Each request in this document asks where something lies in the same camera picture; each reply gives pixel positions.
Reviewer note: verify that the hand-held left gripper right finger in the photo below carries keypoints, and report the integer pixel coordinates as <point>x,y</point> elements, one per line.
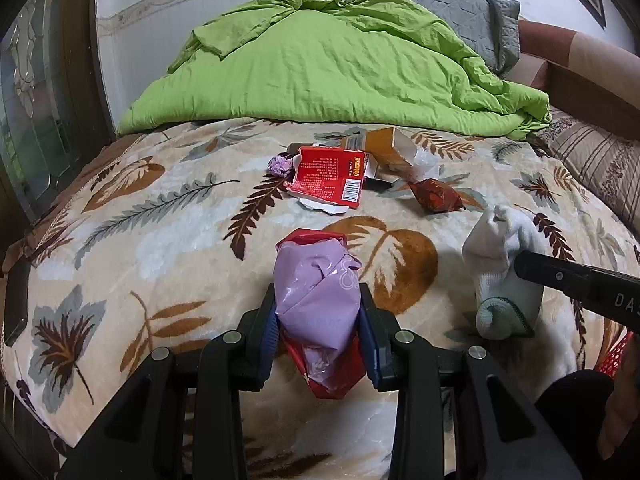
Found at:
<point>370,345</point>

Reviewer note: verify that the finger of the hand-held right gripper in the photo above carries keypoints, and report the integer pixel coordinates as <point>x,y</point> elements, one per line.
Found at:
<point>550,272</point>

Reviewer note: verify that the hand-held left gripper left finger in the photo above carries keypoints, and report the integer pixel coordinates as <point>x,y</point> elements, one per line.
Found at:
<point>270,330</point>

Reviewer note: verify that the red snack wrapper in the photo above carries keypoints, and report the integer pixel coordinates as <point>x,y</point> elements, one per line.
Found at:
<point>345,382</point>

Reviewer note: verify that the white sock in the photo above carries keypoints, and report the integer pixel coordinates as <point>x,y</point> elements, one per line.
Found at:
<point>495,270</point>

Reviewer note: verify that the red plastic basket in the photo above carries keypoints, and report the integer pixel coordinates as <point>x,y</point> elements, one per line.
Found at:
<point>615,357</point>

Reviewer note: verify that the brown red candy wrapper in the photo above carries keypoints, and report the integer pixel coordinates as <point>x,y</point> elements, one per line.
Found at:
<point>435,195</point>

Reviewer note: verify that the red box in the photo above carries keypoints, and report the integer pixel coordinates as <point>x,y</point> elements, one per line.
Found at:
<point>325,175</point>

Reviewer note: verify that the orange cardboard box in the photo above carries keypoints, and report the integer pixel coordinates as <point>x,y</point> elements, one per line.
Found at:
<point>385,142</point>

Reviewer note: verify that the person's right hand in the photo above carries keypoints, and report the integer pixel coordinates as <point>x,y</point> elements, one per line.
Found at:
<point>622,425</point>

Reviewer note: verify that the striped beige pillow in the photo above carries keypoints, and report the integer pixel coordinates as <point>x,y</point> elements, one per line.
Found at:
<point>600,160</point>

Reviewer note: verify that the white paper scrap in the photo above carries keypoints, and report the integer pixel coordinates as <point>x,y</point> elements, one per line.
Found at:
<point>320,206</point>

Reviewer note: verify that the leaf print blanket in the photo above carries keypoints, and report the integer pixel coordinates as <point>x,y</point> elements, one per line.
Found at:
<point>150,240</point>

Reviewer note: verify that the small dark box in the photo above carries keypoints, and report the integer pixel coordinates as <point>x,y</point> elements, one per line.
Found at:
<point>382,183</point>

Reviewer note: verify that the purple foil ball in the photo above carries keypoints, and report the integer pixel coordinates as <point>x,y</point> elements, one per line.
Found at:
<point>280,166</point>

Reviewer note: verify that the brown wooden headboard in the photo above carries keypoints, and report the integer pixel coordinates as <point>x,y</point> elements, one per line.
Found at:
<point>590,70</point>

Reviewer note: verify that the black flat object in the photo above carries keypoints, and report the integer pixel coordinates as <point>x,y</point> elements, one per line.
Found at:
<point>15,305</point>

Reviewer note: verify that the green quilt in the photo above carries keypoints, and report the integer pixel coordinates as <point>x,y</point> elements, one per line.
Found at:
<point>325,70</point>

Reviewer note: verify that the grey quilted pillow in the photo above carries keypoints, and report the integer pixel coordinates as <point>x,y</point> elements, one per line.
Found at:
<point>450,5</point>

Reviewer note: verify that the glass door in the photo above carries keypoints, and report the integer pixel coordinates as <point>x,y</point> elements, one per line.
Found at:
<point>35,110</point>

